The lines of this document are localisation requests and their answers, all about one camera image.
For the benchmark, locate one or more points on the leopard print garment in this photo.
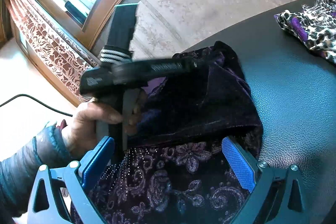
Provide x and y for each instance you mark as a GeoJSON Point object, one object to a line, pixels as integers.
{"type": "Point", "coordinates": [315, 29]}

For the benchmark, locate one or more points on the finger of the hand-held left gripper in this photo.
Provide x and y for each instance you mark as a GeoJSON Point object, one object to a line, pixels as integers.
{"type": "Point", "coordinates": [157, 67]}

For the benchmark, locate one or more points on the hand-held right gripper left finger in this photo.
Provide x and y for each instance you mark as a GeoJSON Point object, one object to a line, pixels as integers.
{"type": "Point", "coordinates": [97, 166]}

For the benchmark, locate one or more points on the dark purple velvet garment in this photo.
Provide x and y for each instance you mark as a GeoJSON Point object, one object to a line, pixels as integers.
{"type": "Point", "coordinates": [197, 108]}

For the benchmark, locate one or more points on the person's left hand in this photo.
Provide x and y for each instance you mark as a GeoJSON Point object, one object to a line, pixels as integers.
{"type": "Point", "coordinates": [84, 124]}

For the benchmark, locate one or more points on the brown floral curtain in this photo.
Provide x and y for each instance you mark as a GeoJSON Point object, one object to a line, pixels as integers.
{"type": "Point", "coordinates": [52, 45]}

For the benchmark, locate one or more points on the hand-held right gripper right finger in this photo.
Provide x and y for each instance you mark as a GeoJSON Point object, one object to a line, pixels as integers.
{"type": "Point", "coordinates": [237, 161]}

